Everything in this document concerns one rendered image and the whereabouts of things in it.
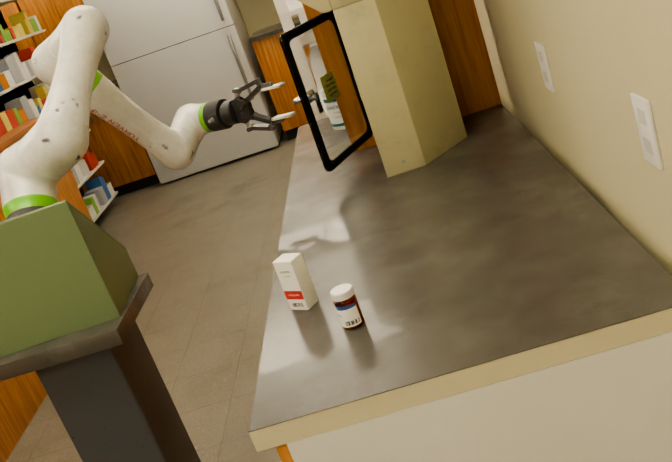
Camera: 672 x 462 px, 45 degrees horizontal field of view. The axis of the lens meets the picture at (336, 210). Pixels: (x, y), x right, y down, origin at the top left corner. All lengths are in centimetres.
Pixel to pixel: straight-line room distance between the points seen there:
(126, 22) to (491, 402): 624
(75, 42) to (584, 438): 153
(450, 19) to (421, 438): 151
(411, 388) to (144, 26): 616
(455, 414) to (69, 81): 127
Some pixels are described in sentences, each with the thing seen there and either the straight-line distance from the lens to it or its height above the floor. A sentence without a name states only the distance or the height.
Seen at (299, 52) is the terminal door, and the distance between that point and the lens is 222.
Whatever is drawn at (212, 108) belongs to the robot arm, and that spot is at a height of 123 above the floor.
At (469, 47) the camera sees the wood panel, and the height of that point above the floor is 114.
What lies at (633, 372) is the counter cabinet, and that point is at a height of 85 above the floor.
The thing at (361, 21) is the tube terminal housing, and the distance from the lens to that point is 212.
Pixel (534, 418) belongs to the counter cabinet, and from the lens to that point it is 132.
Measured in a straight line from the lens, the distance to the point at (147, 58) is 724.
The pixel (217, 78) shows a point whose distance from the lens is 716.
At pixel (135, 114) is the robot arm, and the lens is 242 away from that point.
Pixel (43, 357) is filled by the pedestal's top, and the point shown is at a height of 93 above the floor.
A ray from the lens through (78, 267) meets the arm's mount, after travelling 194.
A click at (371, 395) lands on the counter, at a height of 94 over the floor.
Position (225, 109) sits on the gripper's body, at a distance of 243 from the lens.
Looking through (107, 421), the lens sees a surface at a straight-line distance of 212.
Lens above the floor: 159
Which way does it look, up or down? 18 degrees down
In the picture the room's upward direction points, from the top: 20 degrees counter-clockwise
